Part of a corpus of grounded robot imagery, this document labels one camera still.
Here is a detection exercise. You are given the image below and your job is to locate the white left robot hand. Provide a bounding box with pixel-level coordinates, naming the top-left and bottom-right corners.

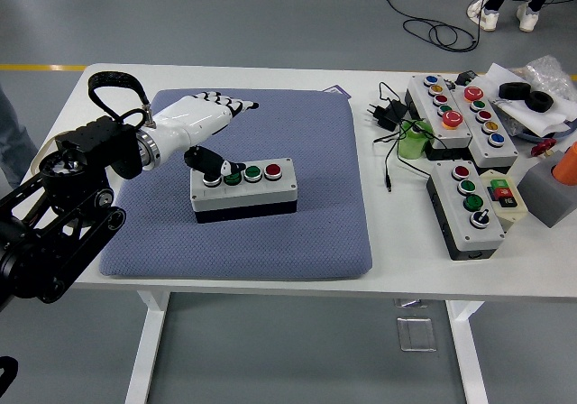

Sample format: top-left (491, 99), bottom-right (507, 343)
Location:
top-left (151, 90), bottom-right (261, 183)

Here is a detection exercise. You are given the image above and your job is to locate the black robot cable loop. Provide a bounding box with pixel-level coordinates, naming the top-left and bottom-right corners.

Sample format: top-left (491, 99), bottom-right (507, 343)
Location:
top-left (0, 356), bottom-right (19, 404)

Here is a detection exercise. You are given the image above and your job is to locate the grey four-button control box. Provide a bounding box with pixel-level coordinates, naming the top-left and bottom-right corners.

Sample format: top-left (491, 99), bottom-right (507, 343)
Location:
top-left (426, 160), bottom-right (507, 262)
top-left (188, 157), bottom-right (298, 225)

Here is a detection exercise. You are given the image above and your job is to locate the metal floor outlet plate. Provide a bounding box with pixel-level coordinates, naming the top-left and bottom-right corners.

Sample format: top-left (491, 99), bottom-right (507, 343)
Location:
top-left (396, 316), bottom-right (438, 354)

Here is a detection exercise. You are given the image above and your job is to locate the white table leg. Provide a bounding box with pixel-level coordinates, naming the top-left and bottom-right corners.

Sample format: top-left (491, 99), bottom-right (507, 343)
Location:
top-left (124, 289), bottom-right (171, 404)
top-left (445, 299), bottom-right (490, 404)

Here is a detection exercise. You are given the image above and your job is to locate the black adapter cable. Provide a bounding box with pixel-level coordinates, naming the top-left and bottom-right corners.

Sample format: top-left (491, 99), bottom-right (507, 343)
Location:
top-left (372, 81), bottom-right (436, 192)

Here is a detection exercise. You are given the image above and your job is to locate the purple and white label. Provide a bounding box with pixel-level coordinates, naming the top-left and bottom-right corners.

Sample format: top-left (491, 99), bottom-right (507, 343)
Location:
top-left (322, 83), bottom-right (353, 101)

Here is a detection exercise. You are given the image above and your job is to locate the cream three-button switch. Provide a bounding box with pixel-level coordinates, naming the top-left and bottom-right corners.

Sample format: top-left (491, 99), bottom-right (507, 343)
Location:
top-left (478, 169), bottom-right (528, 234)

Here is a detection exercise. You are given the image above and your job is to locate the black power adapter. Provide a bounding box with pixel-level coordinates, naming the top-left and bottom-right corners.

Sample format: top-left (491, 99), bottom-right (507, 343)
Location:
top-left (363, 98), bottom-right (407, 132)

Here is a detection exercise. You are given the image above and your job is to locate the clear bubble wrap bag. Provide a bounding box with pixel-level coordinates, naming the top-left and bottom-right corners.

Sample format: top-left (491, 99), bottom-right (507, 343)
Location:
top-left (511, 54), bottom-right (577, 124)

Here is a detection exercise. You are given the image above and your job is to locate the blue-grey padded mat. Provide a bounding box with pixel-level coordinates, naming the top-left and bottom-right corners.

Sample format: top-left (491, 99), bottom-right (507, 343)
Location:
top-left (98, 87), bottom-right (374, 282)

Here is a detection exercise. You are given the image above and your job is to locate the orange cylinder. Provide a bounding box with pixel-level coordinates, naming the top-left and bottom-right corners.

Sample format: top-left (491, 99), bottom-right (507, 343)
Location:
top-left (553, 141), bottom-right (577, 188)

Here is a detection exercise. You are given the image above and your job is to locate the green cylinder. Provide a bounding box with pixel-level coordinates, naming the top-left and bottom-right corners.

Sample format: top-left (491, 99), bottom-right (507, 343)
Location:
top-left (397, 118), bottom-right (435, 161)

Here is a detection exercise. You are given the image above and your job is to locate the five-button box with mushroom button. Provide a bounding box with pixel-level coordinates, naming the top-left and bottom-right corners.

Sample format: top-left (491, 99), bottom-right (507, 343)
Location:
top-left (450, 86), bottom-right (520, 170)
top-left (404, 74), bottom-right (474, 161)

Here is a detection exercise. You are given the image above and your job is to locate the red valve knob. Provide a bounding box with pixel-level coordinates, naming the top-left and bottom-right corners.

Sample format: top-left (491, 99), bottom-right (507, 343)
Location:
top-left (530, 138), bottom-right (559, 158)

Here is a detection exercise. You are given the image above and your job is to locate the white paper sheet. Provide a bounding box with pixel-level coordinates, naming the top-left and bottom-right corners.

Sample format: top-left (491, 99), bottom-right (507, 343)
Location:
top-left (484, 62), bottom-right (577, 135)

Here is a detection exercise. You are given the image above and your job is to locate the black floor cable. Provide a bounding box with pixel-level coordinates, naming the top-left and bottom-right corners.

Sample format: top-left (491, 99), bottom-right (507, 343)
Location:
top-left (382, 0), bottom-right (577, 53)

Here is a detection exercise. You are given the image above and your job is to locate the cream shallow tray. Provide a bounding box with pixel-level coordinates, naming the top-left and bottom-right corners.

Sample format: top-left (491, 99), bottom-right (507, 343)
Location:
top-left (29, 135), bottom-right (60, 175)

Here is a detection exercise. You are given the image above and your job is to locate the blue ring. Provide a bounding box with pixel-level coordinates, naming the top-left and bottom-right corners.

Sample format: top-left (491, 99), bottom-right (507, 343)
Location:
top-left (513, 122), bottom-right (577, 143)

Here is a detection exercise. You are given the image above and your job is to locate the grey block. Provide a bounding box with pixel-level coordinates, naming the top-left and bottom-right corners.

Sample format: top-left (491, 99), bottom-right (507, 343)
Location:
top-left (517, 150), bottom-right (577, 229)

